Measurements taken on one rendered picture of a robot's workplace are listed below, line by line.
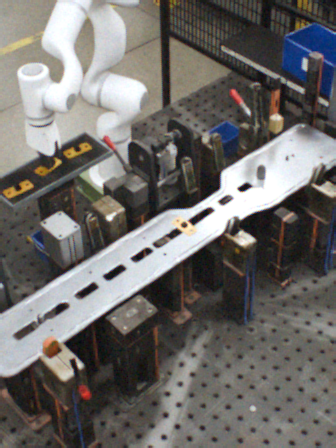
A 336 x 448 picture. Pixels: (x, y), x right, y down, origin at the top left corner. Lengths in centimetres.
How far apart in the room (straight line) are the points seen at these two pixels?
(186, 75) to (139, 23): 70
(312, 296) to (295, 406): 42
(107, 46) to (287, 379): 116
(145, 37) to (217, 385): 326
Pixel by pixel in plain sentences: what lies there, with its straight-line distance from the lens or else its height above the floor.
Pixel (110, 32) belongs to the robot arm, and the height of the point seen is 141.
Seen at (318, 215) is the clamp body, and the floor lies 94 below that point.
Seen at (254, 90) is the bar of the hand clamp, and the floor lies 120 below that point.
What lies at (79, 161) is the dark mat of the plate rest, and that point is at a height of 116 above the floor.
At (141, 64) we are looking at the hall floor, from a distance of 500.
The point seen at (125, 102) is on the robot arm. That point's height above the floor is 116.
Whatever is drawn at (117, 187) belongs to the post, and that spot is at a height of 109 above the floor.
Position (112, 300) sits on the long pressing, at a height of 100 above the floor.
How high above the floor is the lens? 267
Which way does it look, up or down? 42 degrees down
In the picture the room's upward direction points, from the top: 2 degrees counter-clockwise
